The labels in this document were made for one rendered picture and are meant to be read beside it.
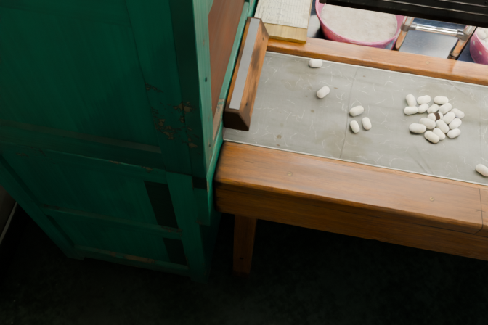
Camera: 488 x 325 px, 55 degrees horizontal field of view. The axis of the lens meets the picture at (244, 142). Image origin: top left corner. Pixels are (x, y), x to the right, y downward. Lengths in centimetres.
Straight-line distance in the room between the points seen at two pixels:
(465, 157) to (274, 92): 48
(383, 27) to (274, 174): 60
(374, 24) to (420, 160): 46
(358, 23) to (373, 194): 55
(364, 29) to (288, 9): 23
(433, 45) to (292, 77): 48
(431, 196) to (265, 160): 37
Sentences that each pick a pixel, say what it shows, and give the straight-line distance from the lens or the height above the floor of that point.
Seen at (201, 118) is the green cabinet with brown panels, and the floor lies 106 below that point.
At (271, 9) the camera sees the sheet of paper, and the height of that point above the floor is 78.
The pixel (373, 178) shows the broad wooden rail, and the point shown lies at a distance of 109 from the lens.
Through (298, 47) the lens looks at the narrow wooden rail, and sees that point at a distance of 128.
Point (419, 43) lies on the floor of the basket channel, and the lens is 151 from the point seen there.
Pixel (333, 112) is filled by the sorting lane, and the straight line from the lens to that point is 119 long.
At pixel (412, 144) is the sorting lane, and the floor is 74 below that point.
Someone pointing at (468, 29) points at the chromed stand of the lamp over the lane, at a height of 87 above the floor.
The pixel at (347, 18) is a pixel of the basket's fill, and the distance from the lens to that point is 143.
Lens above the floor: 169
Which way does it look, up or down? 58 degrees down
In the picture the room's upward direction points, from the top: 3 degrees clockwise
